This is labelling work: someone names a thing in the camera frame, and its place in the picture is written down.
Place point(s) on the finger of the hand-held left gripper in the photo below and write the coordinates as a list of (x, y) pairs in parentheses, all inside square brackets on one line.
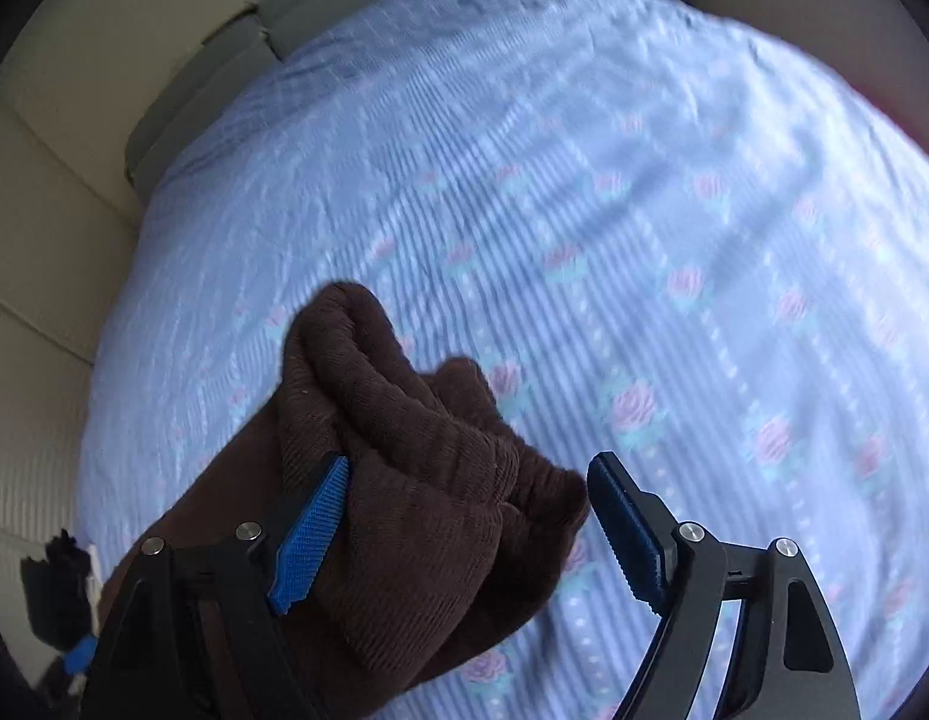
[(79, 652)]

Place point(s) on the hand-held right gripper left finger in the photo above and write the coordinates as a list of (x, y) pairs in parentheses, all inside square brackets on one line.
[(310, 536)]

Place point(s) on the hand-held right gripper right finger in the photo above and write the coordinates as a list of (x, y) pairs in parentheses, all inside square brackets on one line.
[(630, 532)]

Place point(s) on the brown pants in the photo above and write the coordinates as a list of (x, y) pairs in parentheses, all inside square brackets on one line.
[(427, 495)]

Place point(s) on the blue floral bed sheet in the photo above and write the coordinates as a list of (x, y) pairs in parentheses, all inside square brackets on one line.
[(599, 225)]

